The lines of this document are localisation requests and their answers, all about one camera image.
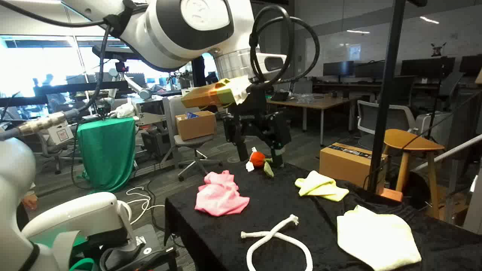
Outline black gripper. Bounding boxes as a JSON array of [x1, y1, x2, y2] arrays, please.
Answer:
[[220, 106, 294, 170]]

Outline red plush toy green leaves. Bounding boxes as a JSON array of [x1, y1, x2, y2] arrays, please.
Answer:
[[244, 146, 278, 180]]

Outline pink cloth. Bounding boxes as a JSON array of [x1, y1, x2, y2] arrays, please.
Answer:
[[193, 169, 252, 219]]

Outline yellow cloth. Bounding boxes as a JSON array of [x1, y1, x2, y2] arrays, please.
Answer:
[[294, 169, 351, 204]]

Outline cream white cloth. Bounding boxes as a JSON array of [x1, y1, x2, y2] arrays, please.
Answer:
[[336, 204, 424, 271]]

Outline grey swivel office chair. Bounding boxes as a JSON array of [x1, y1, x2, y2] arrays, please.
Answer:
[[163, 95, 223, 183]]

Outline small cardboard box blue label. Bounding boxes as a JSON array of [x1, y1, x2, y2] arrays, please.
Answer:
[[175, 110, 219, 142]]

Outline wooden desk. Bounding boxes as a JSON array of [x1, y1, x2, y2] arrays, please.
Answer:
[[266, 94, 353, 148]]

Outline black tablecloth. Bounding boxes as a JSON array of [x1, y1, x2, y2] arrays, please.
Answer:
[[163, 158, 482, 271]]

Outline cardboard box with black tape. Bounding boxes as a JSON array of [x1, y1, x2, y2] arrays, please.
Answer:
[[318, 142, 389, 192]]

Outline black stand pole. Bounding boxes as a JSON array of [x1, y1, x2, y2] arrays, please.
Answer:
[[368, 0, 410, 201]]

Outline small wooden block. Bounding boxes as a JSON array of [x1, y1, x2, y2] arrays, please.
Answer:
[[378, 187, 406, 204]]

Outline white crumpled object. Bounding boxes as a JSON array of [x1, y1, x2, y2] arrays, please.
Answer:
[[107, 100, 139, 121]]

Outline wooden stool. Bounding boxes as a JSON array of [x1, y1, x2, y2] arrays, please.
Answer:
[[381, 128, 448, 223]]

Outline wide black computer monitor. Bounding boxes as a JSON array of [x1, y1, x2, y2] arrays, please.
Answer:
[[400, 56, 457, 80]]

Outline white rope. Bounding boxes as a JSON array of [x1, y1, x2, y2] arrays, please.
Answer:
[[240, 214, 315, 271]]

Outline white frame chair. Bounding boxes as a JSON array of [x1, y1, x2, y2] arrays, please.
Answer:
[[356, 98, 419, 137]]

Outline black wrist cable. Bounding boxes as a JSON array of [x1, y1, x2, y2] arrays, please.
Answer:
[[249, 5, 321, 88]]

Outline white floor cable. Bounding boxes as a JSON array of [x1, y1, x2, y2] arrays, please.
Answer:
[[122, 186, 168, 216]]

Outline black clamp mount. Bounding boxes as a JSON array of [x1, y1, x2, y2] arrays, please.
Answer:
[[98, 240, 178, 271]]

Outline black stereo camera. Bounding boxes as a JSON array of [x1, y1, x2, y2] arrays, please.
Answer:
[[91, 44, 134, 64]]

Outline white diagonal rail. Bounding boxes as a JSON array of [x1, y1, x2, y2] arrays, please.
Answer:
[[412, 134, 482, 175]]

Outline grey braided cable sleeve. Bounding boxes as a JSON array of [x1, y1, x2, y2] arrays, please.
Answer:
[[0, 109, 85, 142]]

